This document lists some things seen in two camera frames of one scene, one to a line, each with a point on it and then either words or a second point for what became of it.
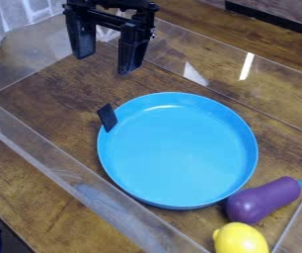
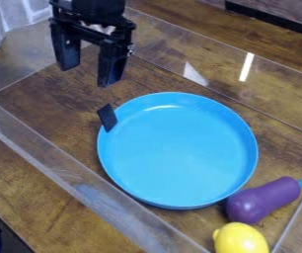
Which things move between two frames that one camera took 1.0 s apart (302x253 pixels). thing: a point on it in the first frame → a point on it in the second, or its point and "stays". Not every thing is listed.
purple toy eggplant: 251,205 stays
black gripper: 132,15 → 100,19
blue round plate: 181,152 stays
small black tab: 108,117 stays
